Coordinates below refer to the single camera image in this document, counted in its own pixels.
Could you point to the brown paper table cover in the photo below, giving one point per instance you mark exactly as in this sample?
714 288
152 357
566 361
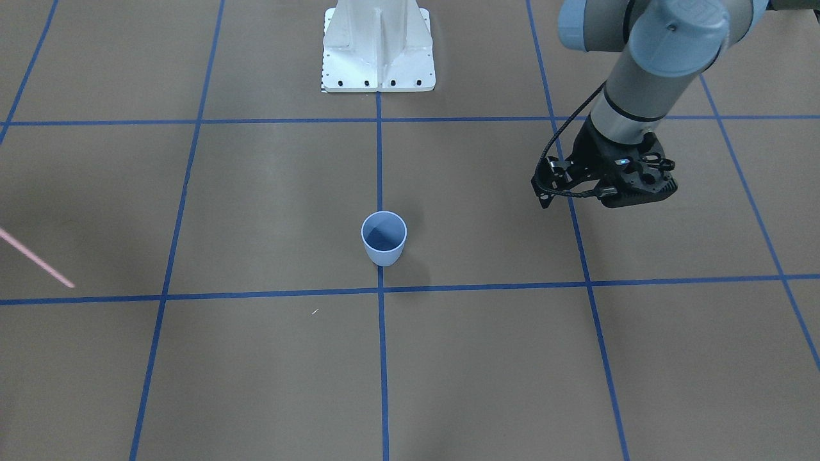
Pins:
179 163

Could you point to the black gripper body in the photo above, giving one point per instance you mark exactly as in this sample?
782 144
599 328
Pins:
587 158

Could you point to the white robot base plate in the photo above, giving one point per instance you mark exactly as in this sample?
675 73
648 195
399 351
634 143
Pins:
377 46

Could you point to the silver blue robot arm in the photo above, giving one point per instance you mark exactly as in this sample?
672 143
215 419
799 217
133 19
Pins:
663 47

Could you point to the pink chopstick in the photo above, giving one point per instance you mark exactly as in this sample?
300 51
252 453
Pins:
35 259

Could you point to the light blue plastic cup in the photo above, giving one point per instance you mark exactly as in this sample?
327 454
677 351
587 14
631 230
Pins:
384 235

